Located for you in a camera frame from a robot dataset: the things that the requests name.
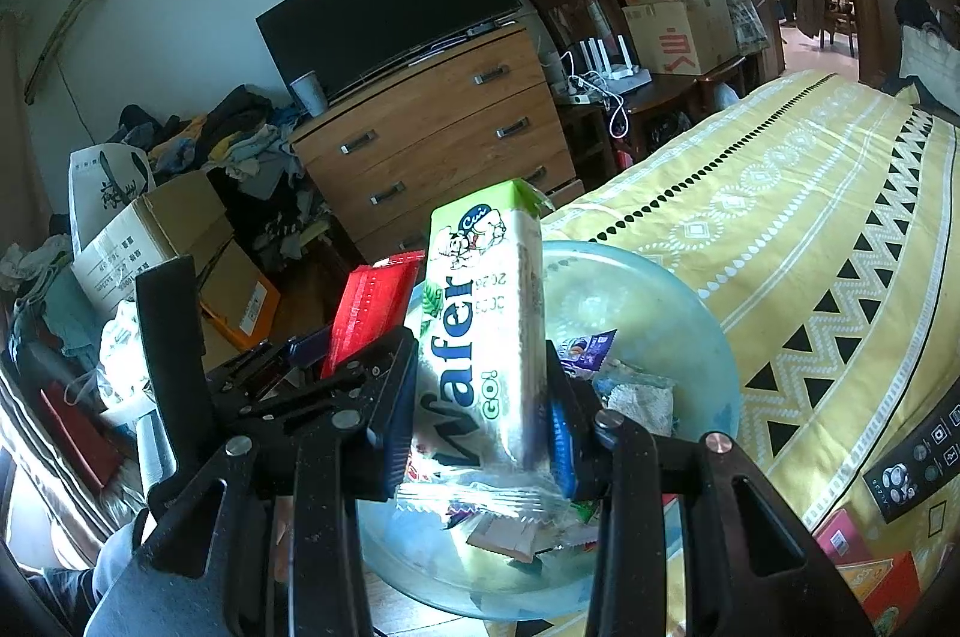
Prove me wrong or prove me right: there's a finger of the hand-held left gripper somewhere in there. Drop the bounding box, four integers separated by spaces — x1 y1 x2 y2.
202 331 335 394
217 361 387 437

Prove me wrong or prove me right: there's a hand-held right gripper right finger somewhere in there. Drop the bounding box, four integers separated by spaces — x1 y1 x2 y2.
544 341 878 637

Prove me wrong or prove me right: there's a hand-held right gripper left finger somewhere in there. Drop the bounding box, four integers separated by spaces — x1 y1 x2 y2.
86 331 421 637

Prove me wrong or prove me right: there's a small purple snack packet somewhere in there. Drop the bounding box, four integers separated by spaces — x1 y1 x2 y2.
559 329 620 377

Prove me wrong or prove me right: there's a red snack packet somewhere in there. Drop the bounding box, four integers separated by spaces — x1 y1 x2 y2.
321 250 430 381

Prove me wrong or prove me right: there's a white green wafer packet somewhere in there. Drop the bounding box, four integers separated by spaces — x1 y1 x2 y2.
394 179 562 522

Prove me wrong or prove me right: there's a clear blue plastic bowl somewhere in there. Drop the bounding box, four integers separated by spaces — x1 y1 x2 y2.
358 239 745 623

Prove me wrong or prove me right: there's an orange flat cardboard box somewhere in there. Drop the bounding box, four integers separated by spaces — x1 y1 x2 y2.
197 238 284 354

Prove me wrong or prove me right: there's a translucent grey snack packet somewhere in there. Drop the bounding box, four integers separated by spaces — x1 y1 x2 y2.
596 371 677 437

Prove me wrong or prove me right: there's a white pink snack packet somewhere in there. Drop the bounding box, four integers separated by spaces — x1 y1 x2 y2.
463 508 542 561

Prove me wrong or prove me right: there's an open cardboard box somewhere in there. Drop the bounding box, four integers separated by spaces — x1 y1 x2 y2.
71 169 235 317

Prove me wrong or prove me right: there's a white paper bag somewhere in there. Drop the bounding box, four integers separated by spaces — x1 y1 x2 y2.
68 143 158 256

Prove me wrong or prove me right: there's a pile of clothes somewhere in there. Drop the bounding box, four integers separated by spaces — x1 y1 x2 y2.
118 84 320 205

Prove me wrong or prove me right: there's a grey cup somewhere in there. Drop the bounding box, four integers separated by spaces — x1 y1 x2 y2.
289 71 331 118

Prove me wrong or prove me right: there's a wooden dresser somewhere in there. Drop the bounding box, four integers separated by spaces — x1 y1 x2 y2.
289 20 587 267

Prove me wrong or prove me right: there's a red orange box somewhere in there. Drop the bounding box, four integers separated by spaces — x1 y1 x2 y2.
814 508 925 637

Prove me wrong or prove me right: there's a yellow patterned bedspread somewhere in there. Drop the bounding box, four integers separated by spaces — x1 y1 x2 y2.
540 69 960 637

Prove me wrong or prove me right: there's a black box with white icons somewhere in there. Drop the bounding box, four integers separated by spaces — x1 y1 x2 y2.
862 391 960 525

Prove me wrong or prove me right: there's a dark wooden desk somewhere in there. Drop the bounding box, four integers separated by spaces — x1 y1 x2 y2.
555 53 772 177

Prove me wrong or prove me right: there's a black flat television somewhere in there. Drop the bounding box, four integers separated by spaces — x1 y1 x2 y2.
255 0 524 103

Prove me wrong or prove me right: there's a white router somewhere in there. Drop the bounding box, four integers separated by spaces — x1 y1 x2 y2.
559 35 655 100

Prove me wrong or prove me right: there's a dark wooden chair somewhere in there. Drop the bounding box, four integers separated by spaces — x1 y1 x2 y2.
519 0 625 83

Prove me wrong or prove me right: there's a large cardboard box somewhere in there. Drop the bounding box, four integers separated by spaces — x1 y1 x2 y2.
621 0 741 78

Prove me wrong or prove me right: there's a white plastic bag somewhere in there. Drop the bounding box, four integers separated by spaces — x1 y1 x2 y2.
896 23 960 109

